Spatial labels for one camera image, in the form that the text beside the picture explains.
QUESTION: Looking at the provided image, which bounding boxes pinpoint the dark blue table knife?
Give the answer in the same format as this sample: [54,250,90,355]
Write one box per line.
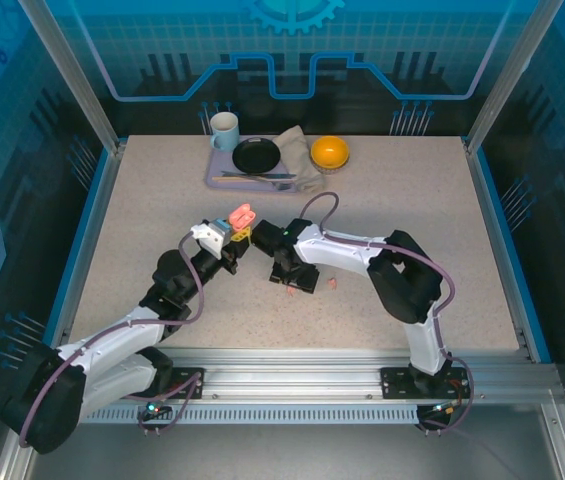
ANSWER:
[220,170,297,180]

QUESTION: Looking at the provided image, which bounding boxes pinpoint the purple plastic tray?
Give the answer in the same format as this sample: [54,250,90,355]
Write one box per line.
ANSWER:
[204,133,299,193]

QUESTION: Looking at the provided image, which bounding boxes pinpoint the black round plate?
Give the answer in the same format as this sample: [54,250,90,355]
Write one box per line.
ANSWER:
[231,137,282,172]

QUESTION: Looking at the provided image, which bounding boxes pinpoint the beige folded cloth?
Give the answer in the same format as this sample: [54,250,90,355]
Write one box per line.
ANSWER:
[275,124,326,194]

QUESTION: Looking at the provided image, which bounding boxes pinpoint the light blue mug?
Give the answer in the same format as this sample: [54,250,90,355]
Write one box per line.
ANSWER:
[209,111,241,153]

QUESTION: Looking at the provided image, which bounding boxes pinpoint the orange bowl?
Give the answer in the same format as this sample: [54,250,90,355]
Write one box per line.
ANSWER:
[310,135,351,175]

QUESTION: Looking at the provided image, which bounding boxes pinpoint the small LED circuit board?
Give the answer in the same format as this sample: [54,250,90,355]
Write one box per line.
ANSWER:
[424,397,463,419]
[141,394,172,422]

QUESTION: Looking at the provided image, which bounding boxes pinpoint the grey metal lower panel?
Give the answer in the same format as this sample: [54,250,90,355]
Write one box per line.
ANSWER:
[0,389,565,480]

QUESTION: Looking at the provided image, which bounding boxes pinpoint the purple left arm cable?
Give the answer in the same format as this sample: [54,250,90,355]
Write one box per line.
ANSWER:
[17,233,209,450]

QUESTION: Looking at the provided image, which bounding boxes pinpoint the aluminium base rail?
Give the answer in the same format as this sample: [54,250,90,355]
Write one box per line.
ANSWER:
[29,347,558,401]

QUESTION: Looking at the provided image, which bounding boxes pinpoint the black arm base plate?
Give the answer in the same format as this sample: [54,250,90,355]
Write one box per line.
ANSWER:
[114,367,207,401]
[379,366,472,401]

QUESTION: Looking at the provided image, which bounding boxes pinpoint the aluminium side rail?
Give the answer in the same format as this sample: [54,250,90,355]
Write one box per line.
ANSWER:
[36,142,128,364]
[463,139,549,364]

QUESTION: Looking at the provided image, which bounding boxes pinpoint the slotted metal cable duct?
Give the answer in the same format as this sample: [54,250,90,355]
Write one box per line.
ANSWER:
[76,405,421,425]

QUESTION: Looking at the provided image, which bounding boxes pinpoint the aluminium frame post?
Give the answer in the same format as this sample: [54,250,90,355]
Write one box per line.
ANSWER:
[17,0,127,154]
[463,0,565,156]

